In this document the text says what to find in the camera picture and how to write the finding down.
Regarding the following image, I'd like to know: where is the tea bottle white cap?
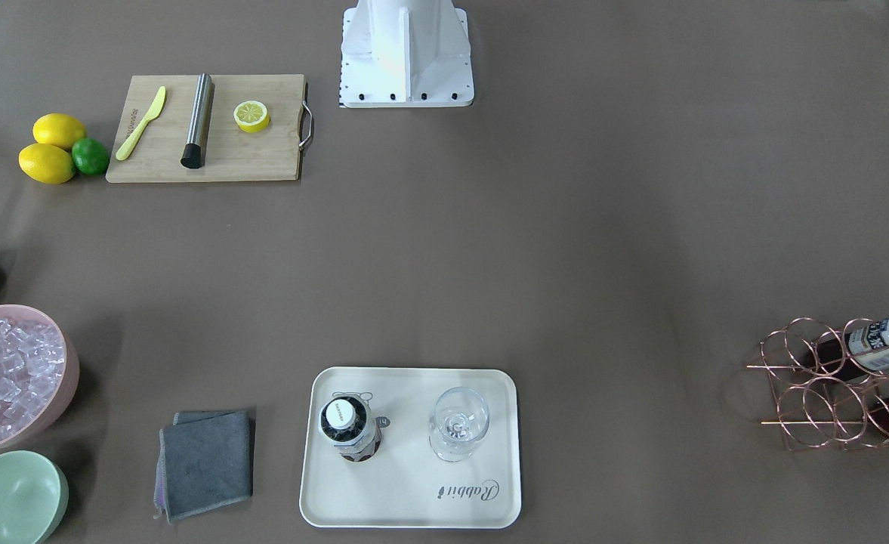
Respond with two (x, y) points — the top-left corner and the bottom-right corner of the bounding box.
(316, 392), (382, 462)

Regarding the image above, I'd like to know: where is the copper wire bottle basket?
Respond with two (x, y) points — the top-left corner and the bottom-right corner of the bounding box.
(745, 317), (889, 452)

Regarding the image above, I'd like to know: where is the clear wine glass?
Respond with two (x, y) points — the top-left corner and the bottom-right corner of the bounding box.
(429, 387), (490, 462)

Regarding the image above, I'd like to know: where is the cream rabbit tray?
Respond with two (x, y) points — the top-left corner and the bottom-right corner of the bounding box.
(300, 367), (521, 529)

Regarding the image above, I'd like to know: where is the bamboo cutting board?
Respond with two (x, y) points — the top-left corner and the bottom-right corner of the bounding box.
(106, 73), (307, 183)

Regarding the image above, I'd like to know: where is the half lemon slice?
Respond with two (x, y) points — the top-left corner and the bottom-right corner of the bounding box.
(233, 100), (271, 134)

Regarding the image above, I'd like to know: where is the steel muddler black tip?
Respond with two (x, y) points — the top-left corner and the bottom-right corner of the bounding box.
(181, 73), (215, 169)

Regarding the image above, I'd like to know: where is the grey folded cloth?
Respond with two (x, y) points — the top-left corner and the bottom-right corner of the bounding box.
(153, 410), (255, 524)

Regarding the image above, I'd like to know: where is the yellow plastic knife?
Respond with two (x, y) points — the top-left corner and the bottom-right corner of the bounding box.
(115, 86), (167, 161)

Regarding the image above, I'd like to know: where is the green lime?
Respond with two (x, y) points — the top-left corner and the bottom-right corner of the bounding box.
(70, 138), (110, 176)

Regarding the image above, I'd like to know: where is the yellow lemon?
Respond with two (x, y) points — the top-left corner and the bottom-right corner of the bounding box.
(18, 144), (77, 184)
(31, 113), (88, 151)

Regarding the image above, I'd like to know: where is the pink ribbed bowl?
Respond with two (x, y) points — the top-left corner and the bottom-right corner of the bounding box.
(0, 305), (79, 449)

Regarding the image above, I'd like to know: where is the clear ice cubes pile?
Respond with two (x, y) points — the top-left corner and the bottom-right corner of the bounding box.
(0, 317), (66, 442)

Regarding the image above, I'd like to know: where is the mint green bowl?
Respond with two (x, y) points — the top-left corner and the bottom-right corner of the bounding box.
(0, 450), (69, 543)

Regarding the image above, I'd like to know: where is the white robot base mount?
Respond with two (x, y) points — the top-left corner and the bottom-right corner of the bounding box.
(338, 1), (475, 108)

